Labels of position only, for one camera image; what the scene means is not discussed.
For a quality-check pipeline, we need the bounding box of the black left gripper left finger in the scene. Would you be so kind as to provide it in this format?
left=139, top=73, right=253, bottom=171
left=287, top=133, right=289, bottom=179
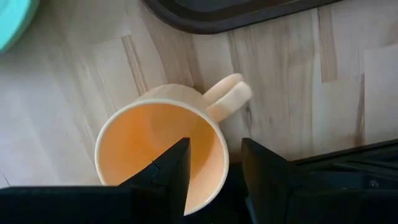
left=119, top=138, right=192, bottom=224

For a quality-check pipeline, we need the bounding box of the green round plate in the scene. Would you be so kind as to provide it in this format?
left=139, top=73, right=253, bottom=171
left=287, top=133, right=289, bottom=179
left=0, top=0, right=40, bottom=55

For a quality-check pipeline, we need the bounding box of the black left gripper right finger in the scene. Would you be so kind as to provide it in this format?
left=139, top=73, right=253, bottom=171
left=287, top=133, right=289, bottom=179
left=241, top=138, right=297, bottom=224

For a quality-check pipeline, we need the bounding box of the orange ceramic mug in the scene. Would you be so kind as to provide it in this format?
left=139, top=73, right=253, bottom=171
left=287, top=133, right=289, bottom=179
left=94, top=73, right=254, bottom=217

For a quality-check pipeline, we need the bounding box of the dark brown plastic tray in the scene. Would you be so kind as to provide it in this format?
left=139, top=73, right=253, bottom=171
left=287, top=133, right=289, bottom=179
left=140, top=0, right=343, bottom=35

